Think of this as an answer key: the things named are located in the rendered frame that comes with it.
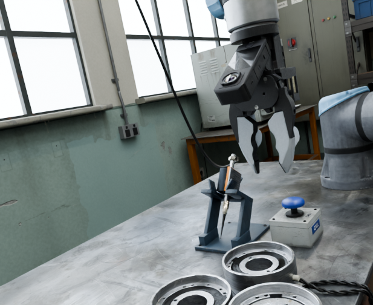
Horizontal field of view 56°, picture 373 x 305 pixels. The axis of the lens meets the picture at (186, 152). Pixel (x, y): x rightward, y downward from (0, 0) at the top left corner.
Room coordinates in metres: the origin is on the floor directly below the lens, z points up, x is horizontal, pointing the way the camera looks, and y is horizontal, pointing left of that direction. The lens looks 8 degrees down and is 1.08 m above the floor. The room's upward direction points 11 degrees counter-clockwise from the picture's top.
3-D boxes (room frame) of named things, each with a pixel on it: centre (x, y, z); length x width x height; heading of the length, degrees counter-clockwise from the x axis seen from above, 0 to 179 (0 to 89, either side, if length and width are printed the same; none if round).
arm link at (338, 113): (0.86, -0.41, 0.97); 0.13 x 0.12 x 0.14; 32
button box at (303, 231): (0.61, -0.17, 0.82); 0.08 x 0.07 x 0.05; 141
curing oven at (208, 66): (3.02, -0.61, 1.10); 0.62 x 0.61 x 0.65; 141
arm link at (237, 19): (0.53, -0.13, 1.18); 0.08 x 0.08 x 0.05
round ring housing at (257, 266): (0.48, -0.07, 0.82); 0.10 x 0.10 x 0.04
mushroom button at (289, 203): (0.60, -0.17, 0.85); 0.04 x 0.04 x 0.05
